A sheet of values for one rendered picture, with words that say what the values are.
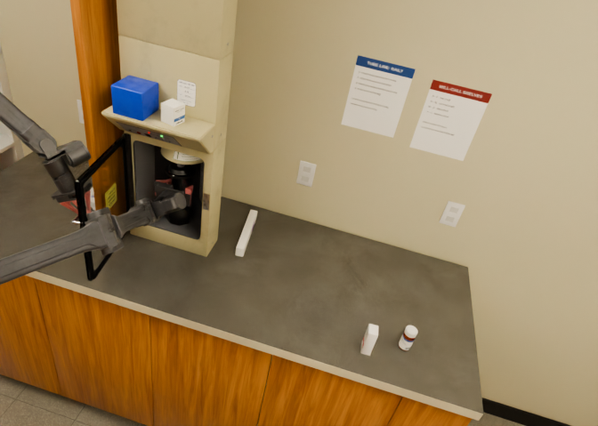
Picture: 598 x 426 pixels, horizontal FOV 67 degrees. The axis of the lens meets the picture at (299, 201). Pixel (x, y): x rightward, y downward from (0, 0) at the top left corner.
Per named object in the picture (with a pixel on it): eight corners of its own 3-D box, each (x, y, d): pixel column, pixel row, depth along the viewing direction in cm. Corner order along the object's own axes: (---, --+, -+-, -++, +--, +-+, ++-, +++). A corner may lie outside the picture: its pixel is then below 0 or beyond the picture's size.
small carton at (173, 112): (172, 116, 141) (172, 98, 137) (184, 121, 139) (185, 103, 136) (160, 121, 137) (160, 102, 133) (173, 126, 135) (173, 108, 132)
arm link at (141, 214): (79, 216, 108) (96, 258, 109) (102, 208, 108) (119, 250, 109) (133, 200, 150) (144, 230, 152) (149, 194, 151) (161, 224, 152)
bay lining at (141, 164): (166, 188, 193) (166, 112, 172) (224, 204, 190) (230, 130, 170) (136, 221, 173) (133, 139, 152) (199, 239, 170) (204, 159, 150)
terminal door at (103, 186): (130, 227, 173) (125, 134, 150) (90, 283, 148) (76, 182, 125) (128, 227, 173) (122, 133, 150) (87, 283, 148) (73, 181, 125)
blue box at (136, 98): (130, 101, 144) (128, 74, 139) (159, 109, 143) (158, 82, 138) (112, 113, 136) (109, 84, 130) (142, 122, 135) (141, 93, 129)
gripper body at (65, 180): (65, 190, 144) (52, 170, 141) (92, 186, 142) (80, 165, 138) (52, 201, 139) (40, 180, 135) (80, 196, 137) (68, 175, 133)
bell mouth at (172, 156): (174, 135, 170) (174, 122, 167) (219, 147, 168) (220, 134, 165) (151, 156, 156) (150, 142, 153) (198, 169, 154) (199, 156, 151)
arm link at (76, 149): (28, 140, 134) (37, 141, 128) (64, 124, 140) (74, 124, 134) (50, 175, 139) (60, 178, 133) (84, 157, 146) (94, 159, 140)
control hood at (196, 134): (123, 125, 150) (121, 98, 145) (214, 151, 147) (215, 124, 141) (102, 140, 141) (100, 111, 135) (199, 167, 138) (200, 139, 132)
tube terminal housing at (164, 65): (160, 200, 198) (158, 18, 154) (230, 221, 194) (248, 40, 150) (129, 234, 177) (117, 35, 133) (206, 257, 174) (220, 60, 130)
